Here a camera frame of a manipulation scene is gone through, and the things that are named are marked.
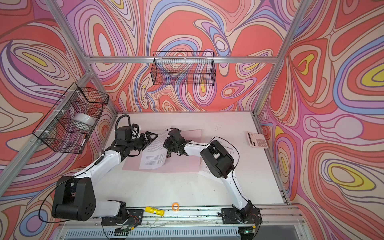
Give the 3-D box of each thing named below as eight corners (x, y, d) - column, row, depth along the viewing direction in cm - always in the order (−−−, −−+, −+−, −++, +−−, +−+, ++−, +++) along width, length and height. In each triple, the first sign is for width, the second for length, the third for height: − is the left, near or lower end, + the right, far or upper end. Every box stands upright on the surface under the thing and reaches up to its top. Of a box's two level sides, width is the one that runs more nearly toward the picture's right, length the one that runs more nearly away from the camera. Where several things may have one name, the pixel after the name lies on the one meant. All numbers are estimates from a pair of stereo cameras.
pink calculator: (248, 148, 101) (250, 145, 98) (244, 134, 109) (246, 131, 106) (266, 148, 101) (268, 145, 98) (261, 134, 109) (262, 131, 106)
